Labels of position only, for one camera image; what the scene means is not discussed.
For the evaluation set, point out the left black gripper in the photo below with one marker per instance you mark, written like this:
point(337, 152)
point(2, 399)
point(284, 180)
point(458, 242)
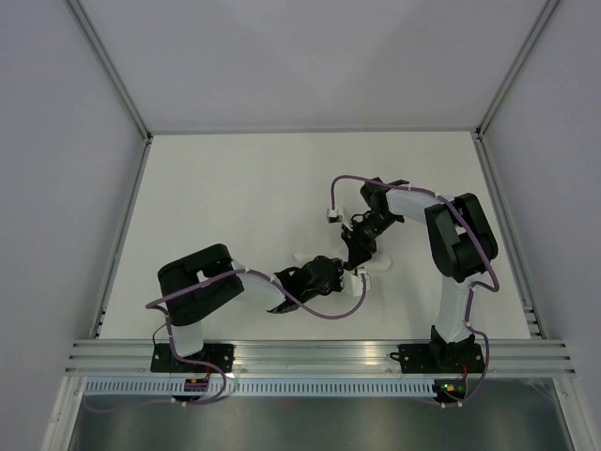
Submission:
point(338, 287)

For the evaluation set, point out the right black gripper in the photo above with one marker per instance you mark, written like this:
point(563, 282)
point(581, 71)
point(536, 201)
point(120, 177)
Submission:
point(360, 250)

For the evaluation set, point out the white cloth napkin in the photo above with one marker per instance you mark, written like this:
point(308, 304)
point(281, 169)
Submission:
point(375, 264)

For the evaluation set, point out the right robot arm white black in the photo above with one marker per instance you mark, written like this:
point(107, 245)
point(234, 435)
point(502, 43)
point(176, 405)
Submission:
point(462, 247)

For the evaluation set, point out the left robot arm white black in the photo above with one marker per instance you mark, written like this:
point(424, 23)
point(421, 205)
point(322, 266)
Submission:
point(195, 286)

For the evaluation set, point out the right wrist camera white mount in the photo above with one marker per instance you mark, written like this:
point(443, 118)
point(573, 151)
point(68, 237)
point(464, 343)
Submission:
point(339, 216)

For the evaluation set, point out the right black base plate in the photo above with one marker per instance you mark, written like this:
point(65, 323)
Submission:
point(419, 359)

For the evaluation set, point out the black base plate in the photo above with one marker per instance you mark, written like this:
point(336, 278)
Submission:
point(419, 359)
point(212, 358)

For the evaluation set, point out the back aluminium frame bar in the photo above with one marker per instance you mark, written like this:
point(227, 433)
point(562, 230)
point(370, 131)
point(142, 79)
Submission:
point(276, 130)

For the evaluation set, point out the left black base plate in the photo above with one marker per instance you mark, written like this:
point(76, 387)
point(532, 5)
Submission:
point(212, 358)

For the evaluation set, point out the front aluminium rail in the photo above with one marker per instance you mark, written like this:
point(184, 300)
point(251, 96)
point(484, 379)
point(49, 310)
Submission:
point(509, 359)

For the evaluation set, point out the white slotted cable duct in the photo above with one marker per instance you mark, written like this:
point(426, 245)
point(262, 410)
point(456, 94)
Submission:
point(261, 387)

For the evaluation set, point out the left aluminium frame post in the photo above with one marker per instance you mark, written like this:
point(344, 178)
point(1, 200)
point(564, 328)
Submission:
point(92, 37)

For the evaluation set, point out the aluminium frame post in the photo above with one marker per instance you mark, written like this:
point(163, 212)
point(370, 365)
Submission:
point(92, 37)
point(536, 31)

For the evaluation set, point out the right aluminium frame post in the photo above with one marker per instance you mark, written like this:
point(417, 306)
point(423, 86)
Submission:
point(536, 31)

